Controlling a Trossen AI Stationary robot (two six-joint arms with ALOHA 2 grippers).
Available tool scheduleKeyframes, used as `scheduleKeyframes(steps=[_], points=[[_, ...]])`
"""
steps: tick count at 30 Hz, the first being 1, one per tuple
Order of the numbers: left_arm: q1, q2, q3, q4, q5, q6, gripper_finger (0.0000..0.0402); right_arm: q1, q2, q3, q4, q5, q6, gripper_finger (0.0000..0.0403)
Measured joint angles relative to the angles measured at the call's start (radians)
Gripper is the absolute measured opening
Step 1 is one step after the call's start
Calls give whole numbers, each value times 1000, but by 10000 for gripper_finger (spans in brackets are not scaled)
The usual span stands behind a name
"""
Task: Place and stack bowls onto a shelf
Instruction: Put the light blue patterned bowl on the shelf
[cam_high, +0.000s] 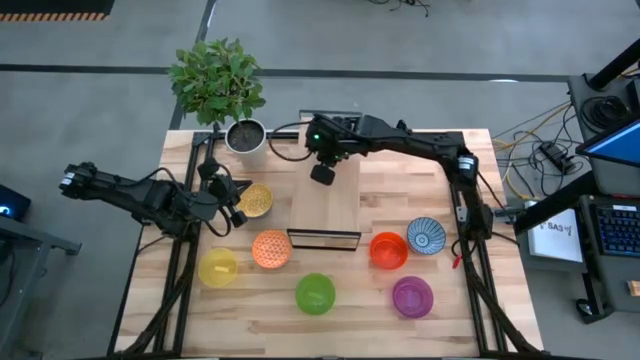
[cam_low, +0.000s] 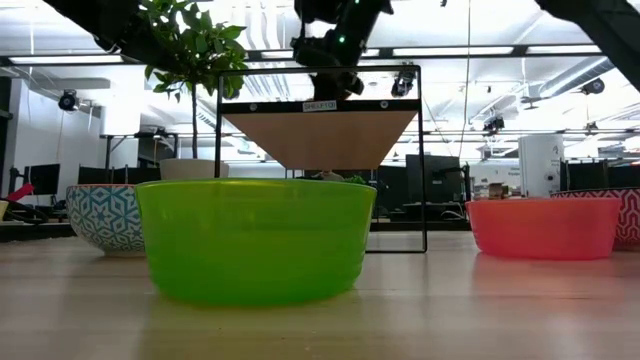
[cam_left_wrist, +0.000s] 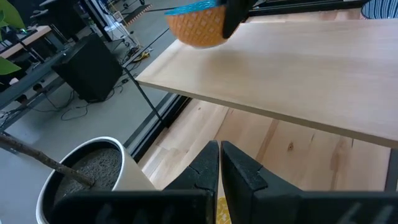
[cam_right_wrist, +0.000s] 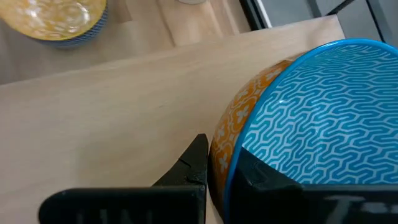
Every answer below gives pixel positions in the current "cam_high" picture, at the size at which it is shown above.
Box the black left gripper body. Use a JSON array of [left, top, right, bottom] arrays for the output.
[[197, 157, 250, 230]]

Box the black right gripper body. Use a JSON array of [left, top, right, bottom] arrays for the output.
[[303, 113, 364, 187]]

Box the gold patterned bowl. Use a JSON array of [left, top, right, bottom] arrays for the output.
[[236, 182, 274, 219]]

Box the orange patterned bowl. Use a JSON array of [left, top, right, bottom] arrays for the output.
[[251, 229, 293, 270]]

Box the yellow plastic bowl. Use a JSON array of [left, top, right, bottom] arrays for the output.
[[197, 247, 239, 289]]

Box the orange plastic bowl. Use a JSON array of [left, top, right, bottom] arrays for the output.
[[369, 231, 409, 271]]

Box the blue white striped bowl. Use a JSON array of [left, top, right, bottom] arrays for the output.
[[406, 216, 447, 256]]

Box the purple plastic bowl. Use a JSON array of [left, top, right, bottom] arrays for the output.
[[391, 275, 435, 319]]

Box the white plant pot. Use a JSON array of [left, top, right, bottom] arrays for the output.
[[224, 118, 269, 170]]

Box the green leafy plant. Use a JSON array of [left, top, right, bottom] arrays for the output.
[[167, 37, 267, 126]]

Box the green plastic bowl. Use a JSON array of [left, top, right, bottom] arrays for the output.
[[294, 272, 337, 317]]

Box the grey metal cart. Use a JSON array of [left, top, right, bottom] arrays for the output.
[[0, 214, 84, 359]]

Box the black device with blue light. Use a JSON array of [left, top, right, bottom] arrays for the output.
[[0, 183, 32, 222]]

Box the black power strip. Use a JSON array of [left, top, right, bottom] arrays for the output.
[[538, 141, 576, 174]]

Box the black mat with hazard stripes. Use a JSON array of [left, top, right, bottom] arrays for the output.
[[0, 0, 116, 22]]

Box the computer monitor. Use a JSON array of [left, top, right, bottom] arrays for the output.
[[574, 117, 640, 169]]

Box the black keyboard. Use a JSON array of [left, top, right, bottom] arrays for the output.
[[594, 203, 640, 259]]

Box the grey computer desk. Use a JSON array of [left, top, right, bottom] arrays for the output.
[[514, 37, 640, 324]]

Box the wooden shelf with black frame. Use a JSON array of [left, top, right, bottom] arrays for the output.
[[287, 110, 363, 252]]

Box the black metal table frame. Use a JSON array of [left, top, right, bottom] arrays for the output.
[[107, 128, 539, 359]]

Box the yellow floor cable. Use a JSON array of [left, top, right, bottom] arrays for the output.
[[492, 102, 574, 201]]

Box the coiled black cable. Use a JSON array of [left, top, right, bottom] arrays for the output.
[[579, 94, 632, 132]]

